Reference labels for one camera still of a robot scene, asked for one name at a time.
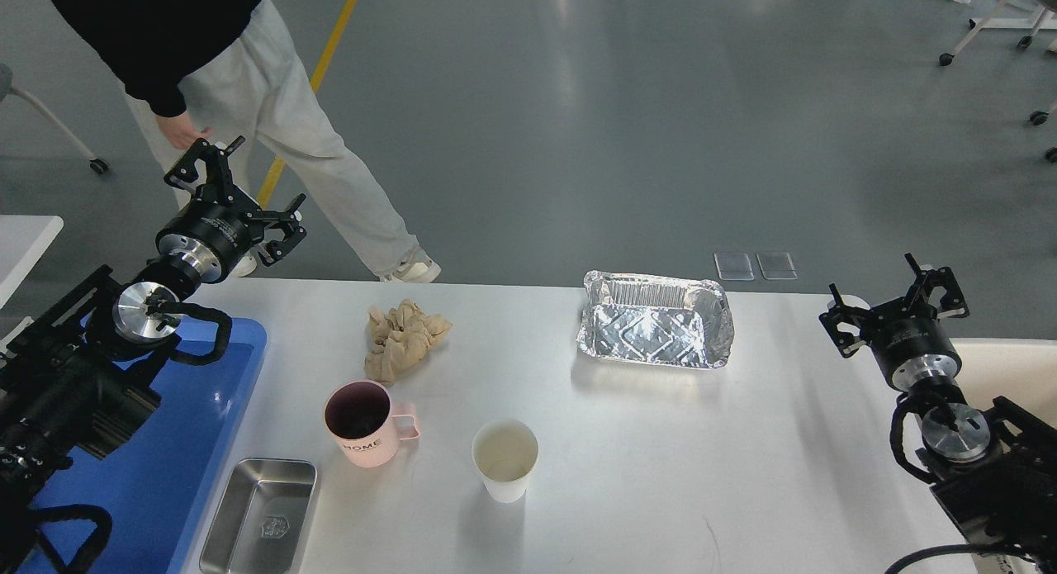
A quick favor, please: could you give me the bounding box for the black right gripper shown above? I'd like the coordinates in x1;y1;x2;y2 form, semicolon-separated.
818;253;970;391

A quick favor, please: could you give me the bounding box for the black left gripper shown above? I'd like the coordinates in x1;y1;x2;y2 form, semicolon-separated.
155;135;307;284

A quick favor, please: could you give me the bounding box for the pink mug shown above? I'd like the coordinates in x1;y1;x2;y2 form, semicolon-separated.
322;381;420;468

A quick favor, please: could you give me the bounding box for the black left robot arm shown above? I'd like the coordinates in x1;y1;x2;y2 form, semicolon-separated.
1;137;305;573

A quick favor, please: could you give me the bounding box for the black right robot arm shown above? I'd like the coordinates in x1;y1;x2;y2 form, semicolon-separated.
819;254;1056;573

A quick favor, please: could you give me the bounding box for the person's right hand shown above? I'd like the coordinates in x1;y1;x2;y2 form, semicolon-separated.
154;111;214;151

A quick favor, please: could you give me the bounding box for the beige plastic bin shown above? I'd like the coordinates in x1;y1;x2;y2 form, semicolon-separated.
937;338;1056;462

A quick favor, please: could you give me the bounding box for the grey office chair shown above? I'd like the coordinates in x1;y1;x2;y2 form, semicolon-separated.
1;63;110;175

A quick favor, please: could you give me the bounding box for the right clear floor plate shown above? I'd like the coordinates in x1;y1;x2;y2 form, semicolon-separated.
756;251;798;281

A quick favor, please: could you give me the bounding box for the clear floor plate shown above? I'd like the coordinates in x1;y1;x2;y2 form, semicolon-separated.
713;253;756;282
756;251;798;281

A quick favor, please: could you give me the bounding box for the person in black top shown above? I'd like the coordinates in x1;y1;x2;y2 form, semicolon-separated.
50;0;441;282

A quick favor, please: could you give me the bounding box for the left clear floor plate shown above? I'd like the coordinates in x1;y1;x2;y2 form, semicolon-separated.
713;253;756;282

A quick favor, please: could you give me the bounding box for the white side table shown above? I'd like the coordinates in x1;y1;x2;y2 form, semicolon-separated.
1;214;64;308

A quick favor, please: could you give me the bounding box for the aluminium foil container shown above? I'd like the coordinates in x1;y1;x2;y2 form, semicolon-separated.
577;270;735;368

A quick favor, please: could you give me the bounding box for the black caster wheel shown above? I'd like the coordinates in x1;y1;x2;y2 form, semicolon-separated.
1028;100;1057;164

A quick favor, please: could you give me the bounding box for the blue plastic tray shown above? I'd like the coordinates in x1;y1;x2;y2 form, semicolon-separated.
32;318;268;573

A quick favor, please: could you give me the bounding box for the small stainless steel tray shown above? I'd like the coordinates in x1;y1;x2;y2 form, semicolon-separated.
199;458;317;573

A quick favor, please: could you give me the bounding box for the white paper cup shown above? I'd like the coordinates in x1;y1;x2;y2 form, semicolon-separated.
471;419;540;504

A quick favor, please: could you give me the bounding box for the white wheeled furniture frame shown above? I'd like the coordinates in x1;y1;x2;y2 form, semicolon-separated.
937;0;1056;67

